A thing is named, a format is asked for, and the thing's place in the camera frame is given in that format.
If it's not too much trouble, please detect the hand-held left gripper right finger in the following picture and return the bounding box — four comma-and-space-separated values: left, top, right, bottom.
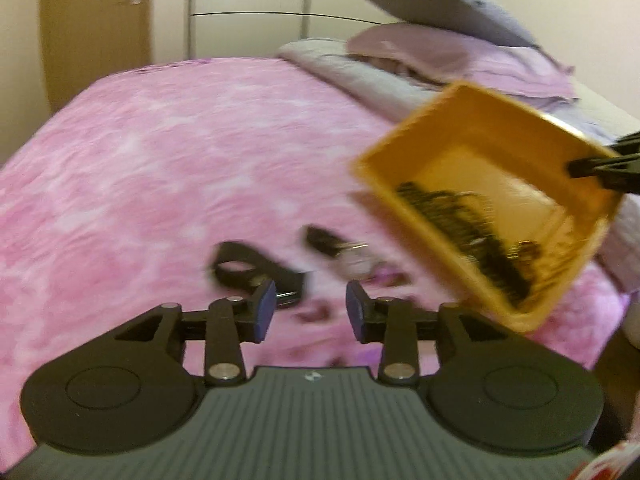
346, 280, 506, 386

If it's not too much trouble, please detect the wooden door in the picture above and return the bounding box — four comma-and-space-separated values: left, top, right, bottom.
40, 0, 153, 117

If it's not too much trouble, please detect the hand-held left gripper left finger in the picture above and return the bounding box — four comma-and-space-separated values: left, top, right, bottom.
114, 280, 277, 388

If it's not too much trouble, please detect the cream wardrobe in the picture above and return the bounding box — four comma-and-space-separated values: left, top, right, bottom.
185, 0, 417, 61

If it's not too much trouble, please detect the grey pillow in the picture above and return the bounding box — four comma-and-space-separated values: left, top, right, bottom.
352, 0, 542, 49

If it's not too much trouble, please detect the yellow plastic tray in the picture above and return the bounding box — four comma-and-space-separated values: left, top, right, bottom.
350, 80, 626, 334

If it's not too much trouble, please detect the white red printed cloth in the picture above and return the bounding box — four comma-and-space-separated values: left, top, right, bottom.
567, 440, 640, 480

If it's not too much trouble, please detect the purple towel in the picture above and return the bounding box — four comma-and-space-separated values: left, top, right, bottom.
347, 25, 581, 104

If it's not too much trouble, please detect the pink floral blanket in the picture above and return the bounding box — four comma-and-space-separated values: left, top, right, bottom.
0, 57, 632, 461

